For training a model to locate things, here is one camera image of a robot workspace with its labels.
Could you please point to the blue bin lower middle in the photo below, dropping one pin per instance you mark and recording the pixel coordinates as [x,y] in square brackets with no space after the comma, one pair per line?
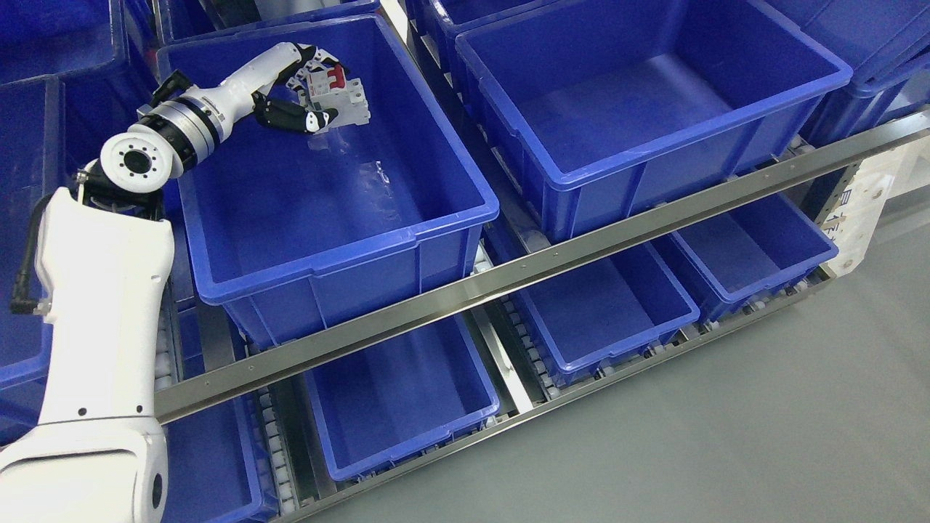
[603,313]

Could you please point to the blue bin bottom left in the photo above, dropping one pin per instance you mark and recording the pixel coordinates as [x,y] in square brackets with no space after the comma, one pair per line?
[219,466]

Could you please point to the blue bin upper left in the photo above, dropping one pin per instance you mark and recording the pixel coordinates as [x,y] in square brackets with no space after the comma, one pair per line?
[292,234]

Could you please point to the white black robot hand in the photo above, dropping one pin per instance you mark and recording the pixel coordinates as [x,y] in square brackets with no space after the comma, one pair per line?
[269,88]

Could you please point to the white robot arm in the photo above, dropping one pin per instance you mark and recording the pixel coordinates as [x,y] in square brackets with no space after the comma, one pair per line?
[96,264]

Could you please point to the blue bin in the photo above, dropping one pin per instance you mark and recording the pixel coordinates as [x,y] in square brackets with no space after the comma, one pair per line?
[30,167]
[292,234]
[219,466]
[604,109]
[744,255]
[603,313]
[388,402]

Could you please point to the blue bin lower right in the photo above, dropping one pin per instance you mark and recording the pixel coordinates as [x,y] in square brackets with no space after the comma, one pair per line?
[744,255]

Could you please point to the blue bin far left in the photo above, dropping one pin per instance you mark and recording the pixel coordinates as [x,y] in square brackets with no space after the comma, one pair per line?
[30,167]

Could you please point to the blue bin top right corner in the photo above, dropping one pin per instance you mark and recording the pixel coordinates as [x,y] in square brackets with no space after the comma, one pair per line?
[885,43]

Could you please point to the grey red circuit breaker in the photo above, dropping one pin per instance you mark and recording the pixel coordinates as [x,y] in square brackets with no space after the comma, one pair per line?
[328,88]

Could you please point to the blue bin lower left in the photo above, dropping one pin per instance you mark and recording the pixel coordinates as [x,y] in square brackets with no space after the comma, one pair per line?
[388,402]

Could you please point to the blue bin upper right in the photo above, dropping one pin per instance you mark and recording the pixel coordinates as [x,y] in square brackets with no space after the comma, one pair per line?
[604,109]

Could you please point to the steel shelf rail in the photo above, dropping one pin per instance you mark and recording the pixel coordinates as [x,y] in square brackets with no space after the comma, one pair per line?
[297,356]

